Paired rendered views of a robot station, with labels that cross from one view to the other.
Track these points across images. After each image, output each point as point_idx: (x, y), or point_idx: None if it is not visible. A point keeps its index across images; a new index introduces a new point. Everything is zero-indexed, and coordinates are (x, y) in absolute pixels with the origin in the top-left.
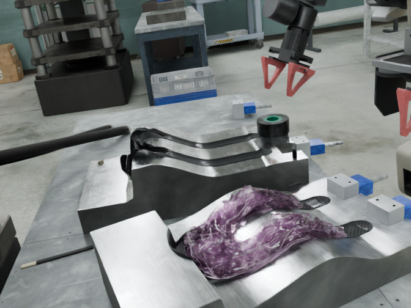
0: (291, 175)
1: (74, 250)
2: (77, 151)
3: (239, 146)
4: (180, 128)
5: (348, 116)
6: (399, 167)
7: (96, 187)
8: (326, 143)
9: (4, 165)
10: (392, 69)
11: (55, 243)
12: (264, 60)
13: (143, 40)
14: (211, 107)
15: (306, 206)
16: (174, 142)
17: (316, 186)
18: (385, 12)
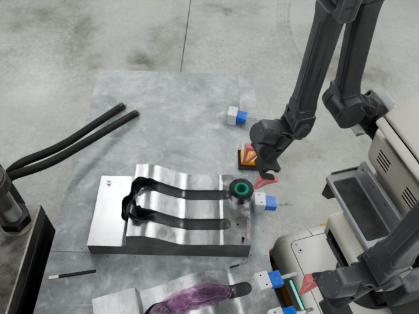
0: (237, 249)
1: (83, 271)
2: (94, 132)
3: (210, 207)
4: (180, 122)
5: None
6: (327, 225)
7: (102, 218)
8: (279, 203)
9: (33, 7)
10: (335, 196)
11: (72, 258)
12: (245, 149)
13: None
14: (213, 93)
15: (235, 290)
16: (163, 194)
17: (248, 270)
18: (358, 129)
